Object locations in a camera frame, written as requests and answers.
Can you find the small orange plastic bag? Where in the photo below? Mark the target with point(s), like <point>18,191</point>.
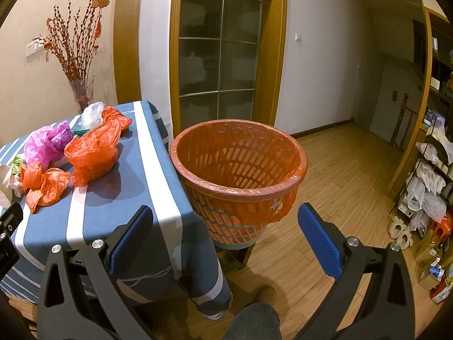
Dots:
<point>46,184</point>

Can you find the dark stool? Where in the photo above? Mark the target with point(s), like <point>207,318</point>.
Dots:
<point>244,255</point>

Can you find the light green plastic bag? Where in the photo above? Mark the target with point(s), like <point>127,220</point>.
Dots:
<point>17,164</point>

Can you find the person's leg in jeans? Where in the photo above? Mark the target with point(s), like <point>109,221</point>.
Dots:
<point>253,322</point>

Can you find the white wall socket panel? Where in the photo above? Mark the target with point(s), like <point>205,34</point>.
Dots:
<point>35,49</point>

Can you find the glass vase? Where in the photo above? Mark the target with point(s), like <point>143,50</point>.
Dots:
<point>83,95</point>

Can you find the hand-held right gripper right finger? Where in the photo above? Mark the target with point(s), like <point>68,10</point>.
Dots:
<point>318,241</point>

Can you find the brown slipper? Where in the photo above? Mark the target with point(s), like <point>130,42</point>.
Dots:
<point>263,294</point>

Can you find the red berry branches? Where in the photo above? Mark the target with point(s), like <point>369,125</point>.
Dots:
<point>76,56</point>

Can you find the pink plastic bag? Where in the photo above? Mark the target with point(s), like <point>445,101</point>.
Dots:
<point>46,143</point>

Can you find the large orange plastic bag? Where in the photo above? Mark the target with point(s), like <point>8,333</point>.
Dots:
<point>92,152</point>

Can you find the red wall ornament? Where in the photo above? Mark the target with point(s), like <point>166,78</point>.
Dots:
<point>101,0</point>

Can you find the wooden stair railing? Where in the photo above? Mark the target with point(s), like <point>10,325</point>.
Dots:
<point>403,120</point>

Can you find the bunch of white plastic bags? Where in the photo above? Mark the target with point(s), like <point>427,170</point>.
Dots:
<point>430,191</point>

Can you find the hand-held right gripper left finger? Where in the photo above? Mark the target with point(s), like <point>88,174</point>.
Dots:
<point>131,241</point>

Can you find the blue striped tablecloth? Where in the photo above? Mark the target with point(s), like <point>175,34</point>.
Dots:
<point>141,170</point>

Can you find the mesh plastic waste basket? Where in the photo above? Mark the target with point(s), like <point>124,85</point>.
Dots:
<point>230,230</point>

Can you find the glass door with wooden frame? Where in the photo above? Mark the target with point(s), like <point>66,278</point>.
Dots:
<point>233,71</point>

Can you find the brown cardboard box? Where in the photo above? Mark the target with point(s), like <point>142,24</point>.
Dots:
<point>430,251</point>

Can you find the wooden wall trim post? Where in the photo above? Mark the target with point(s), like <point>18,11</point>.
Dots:
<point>127,42</point>

